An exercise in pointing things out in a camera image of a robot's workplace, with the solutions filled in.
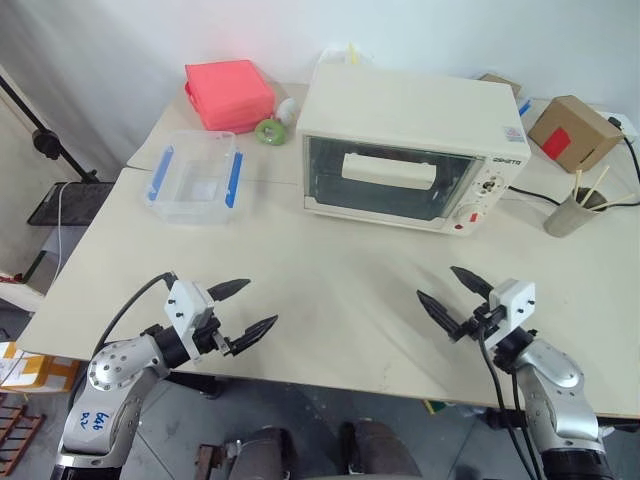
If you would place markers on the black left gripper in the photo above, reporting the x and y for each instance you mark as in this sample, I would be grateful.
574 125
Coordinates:
207 340

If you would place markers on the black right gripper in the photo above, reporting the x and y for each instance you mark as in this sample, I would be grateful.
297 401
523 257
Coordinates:
482 320

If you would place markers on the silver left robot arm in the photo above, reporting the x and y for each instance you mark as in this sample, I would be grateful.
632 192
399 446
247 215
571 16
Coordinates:
115 365

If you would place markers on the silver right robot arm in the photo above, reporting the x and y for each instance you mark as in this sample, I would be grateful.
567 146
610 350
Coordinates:
555 375

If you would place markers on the cream toaster oven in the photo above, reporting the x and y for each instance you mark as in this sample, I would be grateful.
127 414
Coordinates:
400 100

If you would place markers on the clear container with blue clips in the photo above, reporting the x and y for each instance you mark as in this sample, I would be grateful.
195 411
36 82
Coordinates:
195 190

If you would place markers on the grey cup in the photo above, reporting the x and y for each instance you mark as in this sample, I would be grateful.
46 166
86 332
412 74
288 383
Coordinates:
565 220

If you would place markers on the dark rounded shape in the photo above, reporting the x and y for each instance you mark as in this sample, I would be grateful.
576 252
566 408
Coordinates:
265 450
380 450

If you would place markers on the wooden chopstick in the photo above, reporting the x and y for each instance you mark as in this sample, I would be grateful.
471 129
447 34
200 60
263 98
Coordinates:
597 182
620 201
578 182

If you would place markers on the green round toy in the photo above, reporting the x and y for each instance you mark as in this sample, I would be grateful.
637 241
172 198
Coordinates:
261 131

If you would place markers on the black mesh tray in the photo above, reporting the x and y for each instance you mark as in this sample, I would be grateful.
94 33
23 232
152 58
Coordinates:
75 205

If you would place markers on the small blue object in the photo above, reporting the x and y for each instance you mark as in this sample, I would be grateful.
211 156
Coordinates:
525 107

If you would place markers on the yellow cardboard boxes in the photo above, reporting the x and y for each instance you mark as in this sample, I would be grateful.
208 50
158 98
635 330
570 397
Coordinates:
45 372

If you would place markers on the cardboard box with red label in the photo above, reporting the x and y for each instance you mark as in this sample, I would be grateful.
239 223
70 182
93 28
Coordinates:
580 120

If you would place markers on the red square box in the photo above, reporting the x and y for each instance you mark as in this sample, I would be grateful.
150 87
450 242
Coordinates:
225 90

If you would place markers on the small flat cardboard box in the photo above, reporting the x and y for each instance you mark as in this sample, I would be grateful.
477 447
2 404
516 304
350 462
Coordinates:
500 82

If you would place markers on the red-brown slatted rack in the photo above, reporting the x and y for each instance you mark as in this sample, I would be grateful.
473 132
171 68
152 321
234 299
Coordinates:
20 430

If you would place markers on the black tripod stand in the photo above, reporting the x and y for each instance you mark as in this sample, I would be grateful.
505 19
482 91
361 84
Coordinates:
42 140

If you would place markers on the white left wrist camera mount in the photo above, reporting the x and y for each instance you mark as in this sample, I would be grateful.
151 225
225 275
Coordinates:
187 305

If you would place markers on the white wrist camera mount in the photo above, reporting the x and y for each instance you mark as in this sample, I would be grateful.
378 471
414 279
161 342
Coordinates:
515 300
187 305

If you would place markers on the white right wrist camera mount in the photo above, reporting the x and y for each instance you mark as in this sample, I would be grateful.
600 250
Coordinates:
515 300

